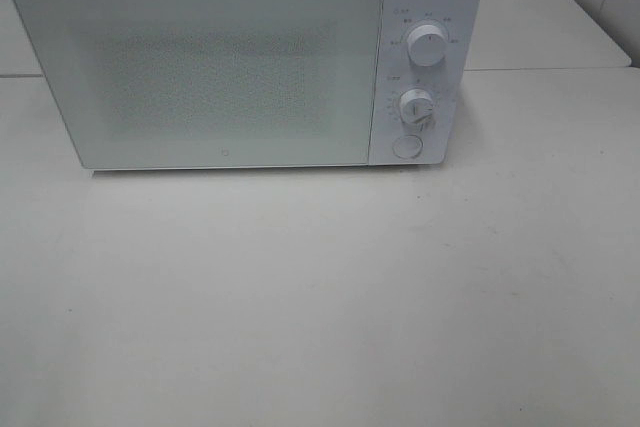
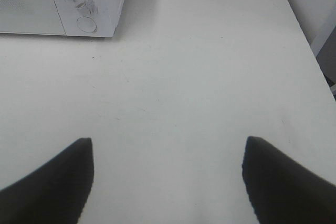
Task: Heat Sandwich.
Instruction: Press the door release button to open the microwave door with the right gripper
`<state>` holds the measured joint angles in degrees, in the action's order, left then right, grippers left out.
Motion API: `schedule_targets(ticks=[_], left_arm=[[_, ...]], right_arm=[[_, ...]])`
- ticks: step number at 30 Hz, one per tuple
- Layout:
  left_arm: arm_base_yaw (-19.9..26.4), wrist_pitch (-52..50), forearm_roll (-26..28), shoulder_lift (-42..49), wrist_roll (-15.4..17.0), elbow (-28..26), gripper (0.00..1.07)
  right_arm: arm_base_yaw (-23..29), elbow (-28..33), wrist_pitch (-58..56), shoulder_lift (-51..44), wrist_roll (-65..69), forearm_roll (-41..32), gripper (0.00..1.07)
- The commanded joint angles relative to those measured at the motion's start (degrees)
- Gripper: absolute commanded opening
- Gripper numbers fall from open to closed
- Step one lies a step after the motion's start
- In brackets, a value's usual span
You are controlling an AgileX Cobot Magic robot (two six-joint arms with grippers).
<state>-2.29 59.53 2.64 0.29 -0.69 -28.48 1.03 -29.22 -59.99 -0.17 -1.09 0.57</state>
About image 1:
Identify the white microwave oven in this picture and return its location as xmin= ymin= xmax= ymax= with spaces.
xmin=12 ymin=0 xmax=479 ymax=171

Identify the white microwave door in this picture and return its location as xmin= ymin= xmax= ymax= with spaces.
xmin=14 ymin=0 xmax=381 ymax=170

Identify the white microwave knob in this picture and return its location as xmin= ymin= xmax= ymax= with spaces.
xmin=398 ymin=89 xmax=435 ymax=126
xmin=406 ymin=22 xmax=449 ymax=67

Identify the round microwave door button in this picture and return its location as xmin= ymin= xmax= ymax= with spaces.
xmin=392 ymin=135 xmax=423 ymax=159

